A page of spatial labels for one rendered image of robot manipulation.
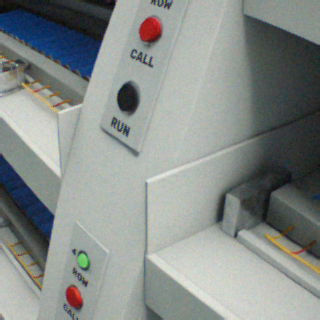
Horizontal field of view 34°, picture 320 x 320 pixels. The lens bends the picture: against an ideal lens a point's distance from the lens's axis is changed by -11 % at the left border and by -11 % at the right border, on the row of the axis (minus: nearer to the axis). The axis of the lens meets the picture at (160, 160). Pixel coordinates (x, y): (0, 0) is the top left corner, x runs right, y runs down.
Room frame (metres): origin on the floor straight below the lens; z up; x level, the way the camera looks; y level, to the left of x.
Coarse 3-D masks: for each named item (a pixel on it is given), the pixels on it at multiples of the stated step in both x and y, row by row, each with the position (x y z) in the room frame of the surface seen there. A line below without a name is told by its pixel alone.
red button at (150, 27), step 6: (150, 18) 0.31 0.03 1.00; (144, 24) 0.31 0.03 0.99; (150, 24) 0.31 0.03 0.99; (156, 24) 0.31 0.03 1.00; (144, 30) 0.31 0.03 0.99; (150, 30) 0.31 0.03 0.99; (156, 30) 0.31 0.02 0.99; (144, 36) 0.31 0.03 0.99; (150, 36) 0.31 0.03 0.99; (156, 36) 0.31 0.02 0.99
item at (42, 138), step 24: (0, 0) 0.89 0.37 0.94; (48, 0) 0.77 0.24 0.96; (72, 0) 0.71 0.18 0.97; (24, 96) 0.48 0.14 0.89; (0, 120) 0.44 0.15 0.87; (24, 120) 0.43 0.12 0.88; (48, 120) 0.43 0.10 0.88; (72, 120) 0.35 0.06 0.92; (0, 144) 0.45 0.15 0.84; (24, 144) 0.40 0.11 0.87; (48, 144) 0.39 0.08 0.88; (24, 168) 0.41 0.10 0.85; (48, 168) 0.37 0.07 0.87; (48, 192) 0.37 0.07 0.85
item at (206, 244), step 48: (240, 144) 0.31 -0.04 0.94; (288, 144) 0.35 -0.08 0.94; (192, 192) 0.29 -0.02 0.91; (240, 192) 0.30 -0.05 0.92; (288, 192) 0.31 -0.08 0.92; (192, 240) 0.30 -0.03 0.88; (240, 240) 0.30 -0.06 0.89; (288, 240) 0.30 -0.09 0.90; (192, 288) 0.26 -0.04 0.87; (240, 288) 0.26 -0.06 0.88; (288, 288) 0.26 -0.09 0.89
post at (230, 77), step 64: (128, 0) 0.34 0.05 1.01; (192, 0) 0.30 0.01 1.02; (192, 64) 0.29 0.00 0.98; (256, 64) 0.31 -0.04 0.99; (192, 128) 0.29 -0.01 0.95; (256, 128) 0.32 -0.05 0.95; (64, 192) 0.34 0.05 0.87; (128, 192) 0.30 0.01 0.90; (64, 256) 0.33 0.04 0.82; (128, 256) 0.29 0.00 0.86
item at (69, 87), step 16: (0, 32) 0.62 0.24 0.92; (0, 48) 0.58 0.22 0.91; (16, 48) 0.55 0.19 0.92; (32, 64) 0.50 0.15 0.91; (48, 64) 0.49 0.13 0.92; (48, 80) 0.48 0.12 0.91; (64, 80) 0.46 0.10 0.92; (80, 80) 0.46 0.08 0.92; (48, 96) 0.45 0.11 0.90; (64, 96) 0.45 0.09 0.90; (80, 96) 0.43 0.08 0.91
